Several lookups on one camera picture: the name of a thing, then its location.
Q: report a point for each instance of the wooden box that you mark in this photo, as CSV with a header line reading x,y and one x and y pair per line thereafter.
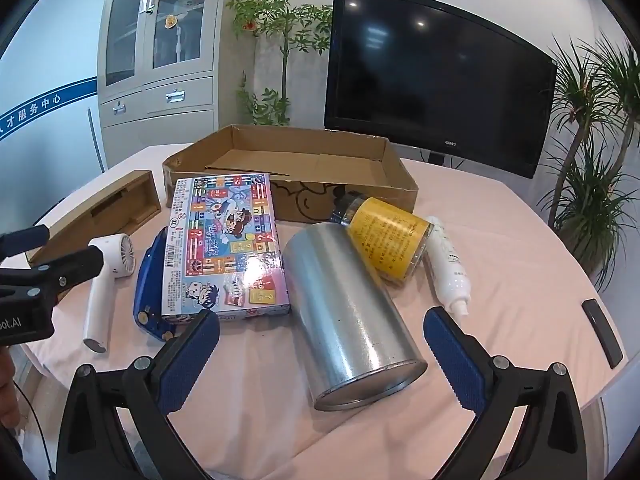
x,y
125,195

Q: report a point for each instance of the grey metal cabinet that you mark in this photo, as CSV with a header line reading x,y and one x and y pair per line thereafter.
x,y
190,100

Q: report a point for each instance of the black television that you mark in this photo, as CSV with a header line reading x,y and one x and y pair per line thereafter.
x,y
430,70

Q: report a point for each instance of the round cabinet sticker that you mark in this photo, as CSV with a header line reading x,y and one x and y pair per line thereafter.
x,y
171,21

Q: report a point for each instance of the black rectangular remote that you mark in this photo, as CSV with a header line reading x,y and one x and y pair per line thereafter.
x,y
602,332

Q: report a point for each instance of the spiky palm plant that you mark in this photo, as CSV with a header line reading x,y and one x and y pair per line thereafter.
x,y
585,180

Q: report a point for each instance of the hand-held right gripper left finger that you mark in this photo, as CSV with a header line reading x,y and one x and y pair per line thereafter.
x,y
192,355

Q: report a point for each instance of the cardboard box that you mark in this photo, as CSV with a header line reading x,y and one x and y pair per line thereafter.
x,y
300,160

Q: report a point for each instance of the green leafy plant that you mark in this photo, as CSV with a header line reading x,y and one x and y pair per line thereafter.
x,y
280,15

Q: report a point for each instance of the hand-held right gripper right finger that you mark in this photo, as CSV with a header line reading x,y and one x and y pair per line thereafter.
x,y
452,360

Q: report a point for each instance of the colourful board game box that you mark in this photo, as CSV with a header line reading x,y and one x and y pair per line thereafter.
x,y
225,240

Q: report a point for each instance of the yellow label glass jar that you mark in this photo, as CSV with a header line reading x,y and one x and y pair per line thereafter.
x,y
385,235

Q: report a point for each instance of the silver metal can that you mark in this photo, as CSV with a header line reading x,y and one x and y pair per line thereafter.
x,y
345,310

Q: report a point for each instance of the white tube bottle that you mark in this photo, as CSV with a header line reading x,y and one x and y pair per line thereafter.
x,y
450,270

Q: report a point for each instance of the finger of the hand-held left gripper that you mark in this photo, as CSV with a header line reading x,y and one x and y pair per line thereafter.
x,y
70,267
25,240

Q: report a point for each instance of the white handheld fan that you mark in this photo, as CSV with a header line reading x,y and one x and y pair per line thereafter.
x,y
100,300

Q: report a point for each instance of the blue stapler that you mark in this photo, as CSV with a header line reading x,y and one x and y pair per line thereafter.
x,y
147,285

